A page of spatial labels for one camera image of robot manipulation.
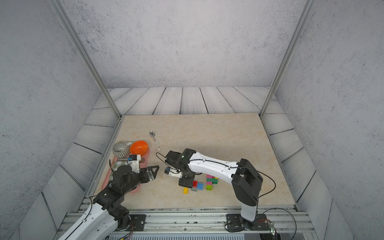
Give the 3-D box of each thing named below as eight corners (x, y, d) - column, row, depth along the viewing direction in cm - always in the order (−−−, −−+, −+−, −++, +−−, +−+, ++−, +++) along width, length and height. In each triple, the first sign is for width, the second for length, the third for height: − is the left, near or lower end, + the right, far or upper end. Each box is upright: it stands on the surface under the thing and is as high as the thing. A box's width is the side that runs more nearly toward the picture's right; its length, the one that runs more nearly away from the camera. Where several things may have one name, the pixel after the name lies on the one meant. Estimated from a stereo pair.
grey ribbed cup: (114, 160, 98) (109, 154, 92) (119, 147, 105) (114, 141, 99) (130, 160, 98) (126, 154, 92) (134, 147, 105) (131, 141, 99)
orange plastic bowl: (131, 156, 100) (128, 151, 96) (135, 145, 106) (132, 140, 101) (147, 156, 100) (144, 151, 96) (149, 145, 106) (147, 140, 101)
